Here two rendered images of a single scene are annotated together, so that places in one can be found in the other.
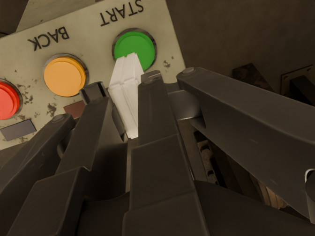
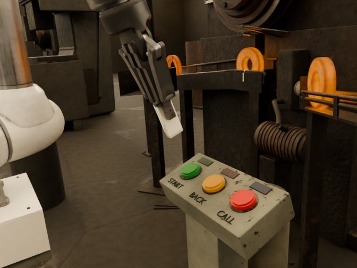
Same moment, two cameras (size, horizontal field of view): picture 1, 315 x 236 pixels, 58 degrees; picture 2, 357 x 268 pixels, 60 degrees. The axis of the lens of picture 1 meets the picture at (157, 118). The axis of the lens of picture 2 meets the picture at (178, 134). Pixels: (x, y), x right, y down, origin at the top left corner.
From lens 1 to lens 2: 52 cm
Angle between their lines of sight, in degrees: 61
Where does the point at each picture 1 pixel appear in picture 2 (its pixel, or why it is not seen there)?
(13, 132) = (263, 188)
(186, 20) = not seen: outside the picture
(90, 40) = (192, 185)
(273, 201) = (302, 133)
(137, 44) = (184, 169)
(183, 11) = not seen: outside the picture
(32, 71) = (218, 197)
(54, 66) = (207, 185)
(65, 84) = (215, 178)
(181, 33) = not seen: outside the picture
